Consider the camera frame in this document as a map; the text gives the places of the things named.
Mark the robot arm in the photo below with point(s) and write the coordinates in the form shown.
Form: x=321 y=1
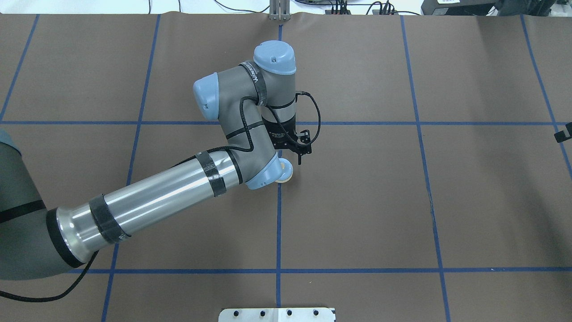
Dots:
x=255 y=105

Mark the white metal mount base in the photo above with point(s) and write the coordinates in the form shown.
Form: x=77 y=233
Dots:
x=296 y=314

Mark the power strip with plugs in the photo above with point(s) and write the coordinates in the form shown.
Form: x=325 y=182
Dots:
x=338 y=8

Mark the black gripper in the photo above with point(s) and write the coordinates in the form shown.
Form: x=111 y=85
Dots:
x=280 y=132

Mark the gripper finger tip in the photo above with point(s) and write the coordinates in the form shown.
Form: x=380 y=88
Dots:
x=565 y=134

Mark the black device top right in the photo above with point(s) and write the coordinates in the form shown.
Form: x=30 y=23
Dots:
x=538 y=8

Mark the grey metal camera post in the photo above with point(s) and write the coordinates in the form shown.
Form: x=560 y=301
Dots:
x=279 y=10

